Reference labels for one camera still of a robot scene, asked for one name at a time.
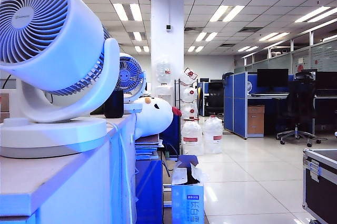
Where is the metal wire jug rack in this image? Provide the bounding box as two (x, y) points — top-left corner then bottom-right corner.
(173, 77), (200, 156)

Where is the wooden drawer pedestal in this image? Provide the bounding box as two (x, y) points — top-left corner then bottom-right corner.
(247, 104), (265, 137)

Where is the blue cubicle partition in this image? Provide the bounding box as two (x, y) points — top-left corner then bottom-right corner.
(223, 71), (249, 140)

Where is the beige shelf unit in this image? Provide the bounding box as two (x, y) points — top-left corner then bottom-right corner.
(0, 88), (18, 124)

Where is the blue metal cabinet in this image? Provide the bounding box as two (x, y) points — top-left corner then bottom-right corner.
(135, 158), (164, 224)

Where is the black computer monitor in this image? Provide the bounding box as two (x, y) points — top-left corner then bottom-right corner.
(256, 68), (290, 93)
(315, 70), (337, 96)

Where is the blue printed cardboard box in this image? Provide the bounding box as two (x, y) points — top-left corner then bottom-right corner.
(171, 155), (206, 224)

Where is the white office desk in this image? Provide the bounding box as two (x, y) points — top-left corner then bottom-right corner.
(249, 91), (290, 100)
(312, 94), (337, 130)

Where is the white water dispenser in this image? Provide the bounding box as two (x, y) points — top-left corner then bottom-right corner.
(154, 84), (175, 105)

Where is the small white desk fan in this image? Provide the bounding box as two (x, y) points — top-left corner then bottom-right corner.
(115, 52), (147, 114)

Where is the large white desk fan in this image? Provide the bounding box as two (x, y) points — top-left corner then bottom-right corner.
(0, 0), (121, 158)

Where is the black cylindrical cup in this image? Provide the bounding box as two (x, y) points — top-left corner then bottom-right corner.
(103, 89), (124, 119)

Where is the blue cubicle panel behind monitor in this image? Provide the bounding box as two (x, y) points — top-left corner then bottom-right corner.
(247, 73), (296, 95)

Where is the black aluminium flight case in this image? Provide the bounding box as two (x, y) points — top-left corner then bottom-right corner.
(302, 148), (337, 224)

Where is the black mesh office chair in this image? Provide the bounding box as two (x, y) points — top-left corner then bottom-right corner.
(272, 71), (329, 148)

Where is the dark blue desk panel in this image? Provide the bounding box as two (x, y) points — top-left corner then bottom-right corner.
(160, 115), (182, 156)

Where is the white plastic bag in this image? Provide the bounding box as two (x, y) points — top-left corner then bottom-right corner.
(172, 165), (210, 185)

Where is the white power cable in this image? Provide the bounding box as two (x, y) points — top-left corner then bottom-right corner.
(105, 113), (137, 224)

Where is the stack of notebooks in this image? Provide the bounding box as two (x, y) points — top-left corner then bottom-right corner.
(134, 133), (165, 160)

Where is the black padded office chair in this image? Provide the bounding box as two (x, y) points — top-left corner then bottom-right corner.
(204, 82), (224, 116)

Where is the clear water jug red label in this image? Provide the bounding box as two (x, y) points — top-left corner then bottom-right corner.
(155, 54), (174, 86)
(181, 104), (199, 120)
(182, 86), (198, 104)
(181, 118), (204, 156)
(202, 115), (224, 155)
(180, 67), (199, 86)

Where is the white snowman plush pillow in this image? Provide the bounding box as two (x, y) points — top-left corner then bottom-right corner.
(133, 96), (183, 139)

